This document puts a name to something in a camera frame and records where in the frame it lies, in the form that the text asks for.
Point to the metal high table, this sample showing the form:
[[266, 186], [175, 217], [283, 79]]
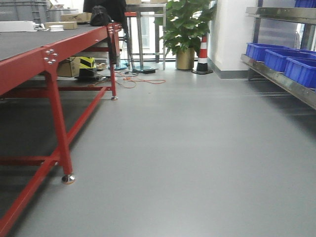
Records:
[[147, 21]]

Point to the yellow black striped box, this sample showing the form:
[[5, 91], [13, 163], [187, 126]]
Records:
[[87, 68]]

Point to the blue bin far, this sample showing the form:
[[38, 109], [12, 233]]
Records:
[[257, 52]]

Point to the blue bin middle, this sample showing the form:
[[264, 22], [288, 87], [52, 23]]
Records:
[[275, 59]]

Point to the red frame conveyor table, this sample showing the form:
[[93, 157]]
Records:
[[30, 71]]

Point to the green potted plant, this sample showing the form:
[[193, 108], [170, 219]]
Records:
[[187, 21]]

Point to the blue bin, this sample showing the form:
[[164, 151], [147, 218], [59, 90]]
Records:
[[275, 59], [302, 71], [257, 52]]

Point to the orange white traffic cone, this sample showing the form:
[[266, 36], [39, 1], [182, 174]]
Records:
[[202, 63]]

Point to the stainless steel shelf rack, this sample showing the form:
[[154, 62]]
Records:
[[306, 16]]

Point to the cardboard box on table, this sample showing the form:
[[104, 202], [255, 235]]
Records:
[[67, 25]]

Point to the blue bin near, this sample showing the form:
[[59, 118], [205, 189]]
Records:
[[302, 71]]

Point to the black bag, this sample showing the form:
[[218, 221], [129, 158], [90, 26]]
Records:
[[99, 16]]

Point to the white tape roll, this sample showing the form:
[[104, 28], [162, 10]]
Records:
[[56, 28]]

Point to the cardboard box under table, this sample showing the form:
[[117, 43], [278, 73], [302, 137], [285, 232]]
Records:
[[69, 67]]

